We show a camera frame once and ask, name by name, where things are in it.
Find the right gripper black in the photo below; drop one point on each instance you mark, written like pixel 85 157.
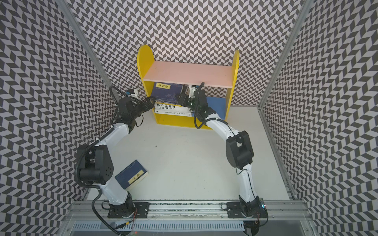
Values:
pixel 184 99

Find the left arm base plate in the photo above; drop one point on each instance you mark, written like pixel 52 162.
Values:
pixel 136 210

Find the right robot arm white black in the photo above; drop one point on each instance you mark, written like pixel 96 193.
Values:
pixel 239 150

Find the aluminium corner post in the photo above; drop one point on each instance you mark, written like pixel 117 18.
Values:
pixel 79 33
pixel 307 5

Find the aluminium corner post right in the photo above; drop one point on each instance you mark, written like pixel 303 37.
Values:
pixel 307 5

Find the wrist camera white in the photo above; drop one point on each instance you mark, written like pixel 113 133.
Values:
pixel 132 93
pixel 192 90

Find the aluminium corner post left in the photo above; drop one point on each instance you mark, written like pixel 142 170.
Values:
pixel 79 33

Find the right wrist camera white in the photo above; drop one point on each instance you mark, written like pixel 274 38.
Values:
pixel 192 90

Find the yellow pink blue bookshelf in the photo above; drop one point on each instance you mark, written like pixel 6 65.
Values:
pixel 151 71

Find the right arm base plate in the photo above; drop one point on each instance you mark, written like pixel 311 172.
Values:
pixel 238 210

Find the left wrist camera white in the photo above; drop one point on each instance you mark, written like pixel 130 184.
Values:
pixel 132 93

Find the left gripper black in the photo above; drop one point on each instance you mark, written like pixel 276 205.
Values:
pixel 143 103

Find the white thin book small text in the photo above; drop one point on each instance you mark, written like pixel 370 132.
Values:
pixel 174 113

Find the aluminium front rail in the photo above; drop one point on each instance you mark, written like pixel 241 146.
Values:
pixel 220 210

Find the navy book yellow label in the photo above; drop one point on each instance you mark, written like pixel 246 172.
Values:
pixel 131 175
pixel 166 92

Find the white book black bold text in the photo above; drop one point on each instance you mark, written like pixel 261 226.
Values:
pixel 171 107

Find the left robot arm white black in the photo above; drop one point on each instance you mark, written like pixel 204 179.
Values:
pixel 94 167

